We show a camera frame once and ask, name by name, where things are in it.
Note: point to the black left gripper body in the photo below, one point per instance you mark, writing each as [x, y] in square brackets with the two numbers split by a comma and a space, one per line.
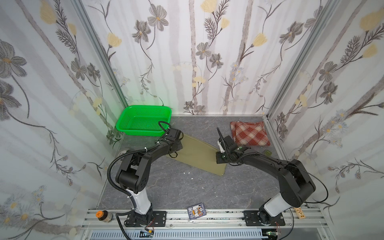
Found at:
[175, 139]

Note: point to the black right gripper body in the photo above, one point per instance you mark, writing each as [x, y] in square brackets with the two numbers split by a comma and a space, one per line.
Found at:
[226, 147]

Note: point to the olive khaki skirt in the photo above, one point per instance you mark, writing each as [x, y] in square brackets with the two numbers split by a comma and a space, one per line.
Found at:
[199, 154]

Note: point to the red plaid skirt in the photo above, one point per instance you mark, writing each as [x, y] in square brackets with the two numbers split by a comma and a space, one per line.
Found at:
[249, 134]

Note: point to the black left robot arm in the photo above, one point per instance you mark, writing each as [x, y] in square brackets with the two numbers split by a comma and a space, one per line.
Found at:
[114, 166]

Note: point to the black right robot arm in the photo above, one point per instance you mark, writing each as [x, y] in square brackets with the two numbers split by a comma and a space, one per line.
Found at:
[295, 182]

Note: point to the green plastic basket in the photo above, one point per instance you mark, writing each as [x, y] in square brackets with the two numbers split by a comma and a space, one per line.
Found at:
[142, 120]

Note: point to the small green box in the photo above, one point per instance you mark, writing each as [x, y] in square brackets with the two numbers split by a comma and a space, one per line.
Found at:
[268, 153]

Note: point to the clear tape roll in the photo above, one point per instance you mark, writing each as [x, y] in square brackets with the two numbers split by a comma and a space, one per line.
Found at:
[122, 152]

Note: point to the blue patterned card box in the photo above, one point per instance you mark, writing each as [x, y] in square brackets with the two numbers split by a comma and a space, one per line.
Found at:
[196, 211]

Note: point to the small wooden block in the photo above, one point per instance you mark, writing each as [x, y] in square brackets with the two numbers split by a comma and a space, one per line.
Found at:
[300, 213]

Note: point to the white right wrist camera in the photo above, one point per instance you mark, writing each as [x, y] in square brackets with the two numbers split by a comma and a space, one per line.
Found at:
[220, 147]

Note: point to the white slotted cable duct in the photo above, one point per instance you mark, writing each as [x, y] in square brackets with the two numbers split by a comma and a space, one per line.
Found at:
[207, 234]

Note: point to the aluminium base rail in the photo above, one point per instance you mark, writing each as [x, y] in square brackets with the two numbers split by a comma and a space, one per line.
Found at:
[234, 218]

